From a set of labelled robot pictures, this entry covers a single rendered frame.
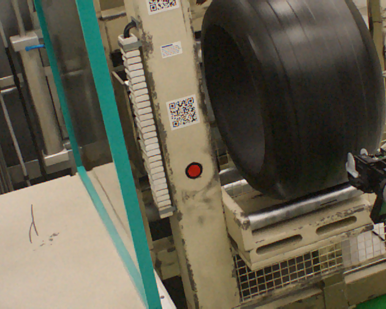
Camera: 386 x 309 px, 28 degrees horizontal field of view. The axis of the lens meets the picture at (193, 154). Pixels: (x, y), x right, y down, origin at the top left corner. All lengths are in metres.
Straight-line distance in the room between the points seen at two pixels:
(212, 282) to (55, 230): 0.82
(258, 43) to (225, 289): 0.71
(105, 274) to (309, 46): 0.82
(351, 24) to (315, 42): 0.11
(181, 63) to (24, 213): 0.59
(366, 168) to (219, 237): 0.49
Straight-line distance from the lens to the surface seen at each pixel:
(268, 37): 1.78
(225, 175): 2.21
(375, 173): 1.75
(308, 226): 2.01
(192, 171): 1.93
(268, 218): 1.98
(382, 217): 1.82
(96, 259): 1.24
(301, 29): 1.80
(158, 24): 1.80
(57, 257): 1.28
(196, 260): 2.05
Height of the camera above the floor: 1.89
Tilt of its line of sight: 24 degrees down
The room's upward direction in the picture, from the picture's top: 11 degrees counter-clockwise
